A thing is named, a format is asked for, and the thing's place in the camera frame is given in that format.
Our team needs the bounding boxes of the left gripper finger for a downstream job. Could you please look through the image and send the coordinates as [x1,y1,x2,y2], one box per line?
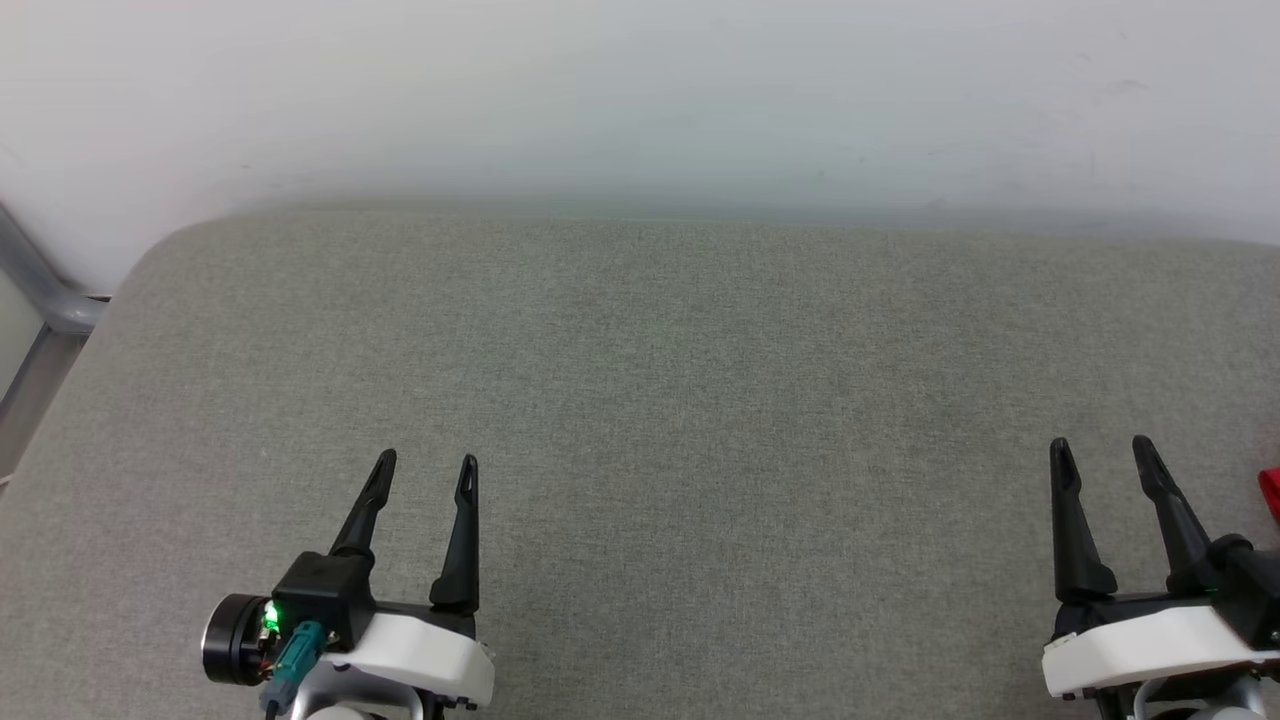
[328,449,399,562]
[429,454,481,617]

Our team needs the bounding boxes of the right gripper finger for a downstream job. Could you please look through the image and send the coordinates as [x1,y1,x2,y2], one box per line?
[1048,437,1119,604]
[1131,434,1217,599]

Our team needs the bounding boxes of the grey metal frame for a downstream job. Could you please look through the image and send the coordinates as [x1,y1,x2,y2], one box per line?
[0,205,110,493]

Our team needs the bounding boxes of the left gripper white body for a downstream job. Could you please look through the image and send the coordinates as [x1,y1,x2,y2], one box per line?
[201,593,497,713]

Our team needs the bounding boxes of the grey fabric sofa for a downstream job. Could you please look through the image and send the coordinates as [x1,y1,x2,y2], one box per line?
[0,205,1280,720]

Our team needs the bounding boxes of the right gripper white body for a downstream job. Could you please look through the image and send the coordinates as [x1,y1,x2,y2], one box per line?
[1041,593,1280,701]

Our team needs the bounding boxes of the teal cable connector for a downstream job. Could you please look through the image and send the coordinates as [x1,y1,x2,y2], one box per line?
[261,619,327,714]

